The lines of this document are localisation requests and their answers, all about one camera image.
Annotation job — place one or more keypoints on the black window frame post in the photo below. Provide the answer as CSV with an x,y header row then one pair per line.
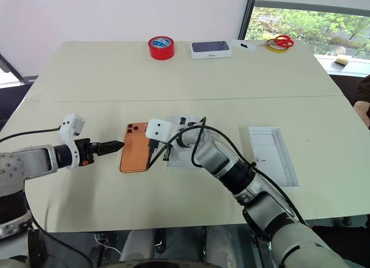
x,y
248,13

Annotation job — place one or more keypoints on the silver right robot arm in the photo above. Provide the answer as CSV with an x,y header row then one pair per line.
x,y
260,192

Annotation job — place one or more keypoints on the white box with phone print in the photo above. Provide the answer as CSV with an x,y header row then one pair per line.
x,y
211,49

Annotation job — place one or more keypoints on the black slanted stand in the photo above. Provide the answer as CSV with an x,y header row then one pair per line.
x,y
11,71

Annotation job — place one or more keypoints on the yellow tape roll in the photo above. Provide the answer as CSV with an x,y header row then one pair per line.
x,y
276,49

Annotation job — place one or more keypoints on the white phone box lid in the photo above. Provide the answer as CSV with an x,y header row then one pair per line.
x,y
271,155

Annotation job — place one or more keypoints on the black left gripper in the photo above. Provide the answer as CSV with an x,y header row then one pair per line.
x,y
85,152

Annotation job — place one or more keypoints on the white card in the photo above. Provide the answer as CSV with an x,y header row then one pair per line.
x,y
235,45

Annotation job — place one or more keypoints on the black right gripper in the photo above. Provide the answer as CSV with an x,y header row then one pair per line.
x,y
162,146

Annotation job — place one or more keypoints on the small black object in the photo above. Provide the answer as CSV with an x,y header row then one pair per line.
x,y
244,45

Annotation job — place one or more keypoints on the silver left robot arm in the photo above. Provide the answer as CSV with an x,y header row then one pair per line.
x,y
31,161

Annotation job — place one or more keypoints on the orange smartphone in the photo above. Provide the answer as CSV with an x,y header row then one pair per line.
x,y
133,152

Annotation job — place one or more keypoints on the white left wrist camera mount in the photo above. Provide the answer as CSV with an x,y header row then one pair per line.
x,y
68,128

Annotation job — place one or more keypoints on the pale rounded leg cover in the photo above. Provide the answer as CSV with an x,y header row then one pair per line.
x,y
138,245
221,243

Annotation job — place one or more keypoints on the white phone box base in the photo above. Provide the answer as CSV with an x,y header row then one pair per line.
x,y
180,159

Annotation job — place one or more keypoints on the person in dark clothes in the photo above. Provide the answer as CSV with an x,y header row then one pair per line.
x,y
364,100

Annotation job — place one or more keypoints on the yellow sponge block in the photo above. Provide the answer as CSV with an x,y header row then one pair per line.
x,y
341,61

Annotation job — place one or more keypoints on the red tape roll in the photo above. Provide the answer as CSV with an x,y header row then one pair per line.
x,y
162,49

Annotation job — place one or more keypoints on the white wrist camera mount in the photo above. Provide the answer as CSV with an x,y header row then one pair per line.
x,y
68,128
160,130

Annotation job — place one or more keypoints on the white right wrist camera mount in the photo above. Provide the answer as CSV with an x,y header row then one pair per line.
x,y
160,130

